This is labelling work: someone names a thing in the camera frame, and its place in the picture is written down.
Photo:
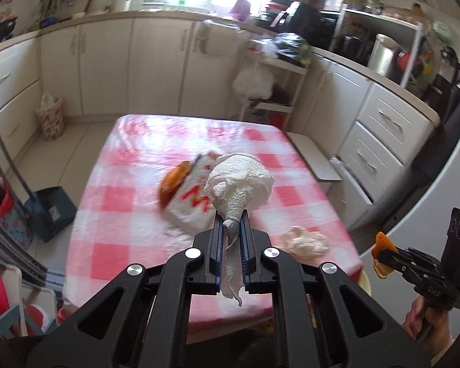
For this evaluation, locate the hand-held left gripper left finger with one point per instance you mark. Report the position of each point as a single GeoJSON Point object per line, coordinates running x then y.
{"type": "Point", "coordinates": [217, 245]}

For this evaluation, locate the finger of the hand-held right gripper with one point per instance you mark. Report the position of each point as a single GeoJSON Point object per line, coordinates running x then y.
{"type": "Point", "coordinates": [393, 262]}
{"type": "Point", "coordinates": [410, 253]}

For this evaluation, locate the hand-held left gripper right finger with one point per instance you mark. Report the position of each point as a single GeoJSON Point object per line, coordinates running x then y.
{"type": "Point", "coordinates": [247, 245]}

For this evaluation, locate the orange peel piece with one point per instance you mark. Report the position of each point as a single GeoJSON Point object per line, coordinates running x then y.
{"type": "Point", "coordinates": [381, 243]}

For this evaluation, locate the crushed juice carton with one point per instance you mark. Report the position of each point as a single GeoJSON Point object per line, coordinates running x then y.
{"type": "Point", "coordinates": [193, 207]}

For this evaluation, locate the white paper towel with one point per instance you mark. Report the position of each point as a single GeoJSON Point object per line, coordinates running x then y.
{"type": "Point", "coordinates": [237, 184]}

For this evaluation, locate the person's right forearm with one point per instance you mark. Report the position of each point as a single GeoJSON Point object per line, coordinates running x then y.
{"type": "Point", "coordinates": [444, 354]}

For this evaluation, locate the person's right hand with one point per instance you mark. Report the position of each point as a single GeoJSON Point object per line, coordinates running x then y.
{"type": "Point", "coordinates": [416, 320]}

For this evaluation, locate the crumpled white tissue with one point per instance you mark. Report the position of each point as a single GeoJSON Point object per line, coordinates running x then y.
{"type": "Point", "coordinates": [304, 242]}

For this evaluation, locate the large orange peel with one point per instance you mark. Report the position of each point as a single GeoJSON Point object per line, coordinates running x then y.
{"type": "Point", "coordinates": [172, 188]}

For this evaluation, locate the pink checked tablecloth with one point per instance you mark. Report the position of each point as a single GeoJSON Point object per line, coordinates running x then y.
{"type": "Point", "coordinates": [130, 218]}

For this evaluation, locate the black hanging towel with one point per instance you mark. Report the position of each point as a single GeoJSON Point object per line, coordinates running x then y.
{"type": "Point", "coordinates": [444, 138]}

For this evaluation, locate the white plastic bag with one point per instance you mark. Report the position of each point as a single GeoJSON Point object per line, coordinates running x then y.
{"type": "Point", "coordinates": [253, 82]}

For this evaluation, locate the blue dustpan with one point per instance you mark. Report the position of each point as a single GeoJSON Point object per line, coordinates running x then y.
{"type": "Point", "coordinates": [51, 212]}

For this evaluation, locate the white trolley rack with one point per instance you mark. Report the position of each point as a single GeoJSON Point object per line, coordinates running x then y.
{"type": "Point", "coordinates": [276, 67]}

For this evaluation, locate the red pot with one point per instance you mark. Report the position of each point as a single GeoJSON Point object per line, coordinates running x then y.
{"type": "Point", "coordinates": [404, 60]}

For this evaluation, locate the black plastic bag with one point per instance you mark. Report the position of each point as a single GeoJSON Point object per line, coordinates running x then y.
{"type": "Point", "coordinates": [291, 48]}

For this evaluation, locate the white hanging towel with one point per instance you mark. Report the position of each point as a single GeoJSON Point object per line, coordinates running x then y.
{"type": "Point", "coordinates": [211, 38]}

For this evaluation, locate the floral waste bin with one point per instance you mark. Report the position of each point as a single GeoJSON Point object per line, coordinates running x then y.
{"type": "Point", "coordinates": [51, 119]}

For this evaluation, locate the floral container with red bag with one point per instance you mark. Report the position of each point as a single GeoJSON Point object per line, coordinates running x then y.
{"type": "Point", "coordinates": [7, 218]}

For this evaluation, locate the black pot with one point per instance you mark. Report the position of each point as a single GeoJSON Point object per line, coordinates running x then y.
{"type": "Point", "coordinates": [352, 48]}

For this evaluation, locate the white folded rack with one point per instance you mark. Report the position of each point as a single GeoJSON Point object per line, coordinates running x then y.
{"type": "Point", "coordinates": [7, 295]}

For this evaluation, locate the black air fryer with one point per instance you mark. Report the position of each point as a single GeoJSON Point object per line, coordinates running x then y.
{"type": "Point", "coordinates": [303, 19]}

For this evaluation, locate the white counter shelf rack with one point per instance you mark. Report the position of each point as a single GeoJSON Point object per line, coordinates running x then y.
{"type": "Point", "coordinates": [387, 18]}

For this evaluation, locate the purple container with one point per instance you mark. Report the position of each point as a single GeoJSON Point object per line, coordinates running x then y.
{"type": "Point", "coordinates": [240, 7]}

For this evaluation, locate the dark toaster oven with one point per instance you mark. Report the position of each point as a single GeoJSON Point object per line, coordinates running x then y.
{"type": "Point", "coordinates": [327, 0]}

